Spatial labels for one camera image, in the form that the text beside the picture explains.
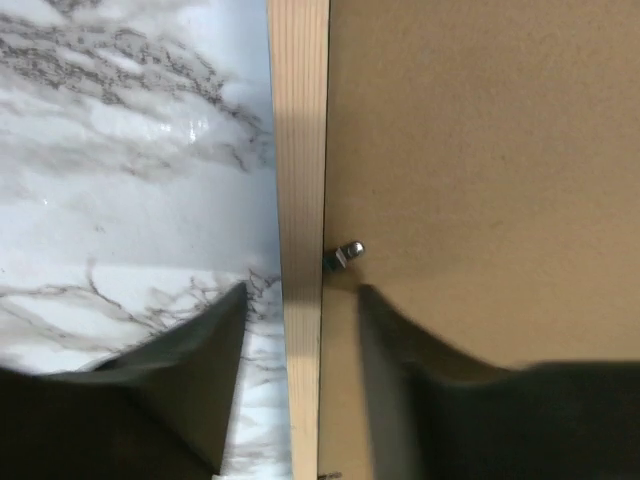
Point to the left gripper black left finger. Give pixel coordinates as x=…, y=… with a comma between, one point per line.
x=157, y=411

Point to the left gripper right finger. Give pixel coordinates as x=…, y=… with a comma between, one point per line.
x=436, y=412

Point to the brown frame backing board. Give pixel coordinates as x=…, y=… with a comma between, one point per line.
x=483, y=170

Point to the light wooden picture frame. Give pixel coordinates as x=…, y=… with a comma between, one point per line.
x=299, y=46

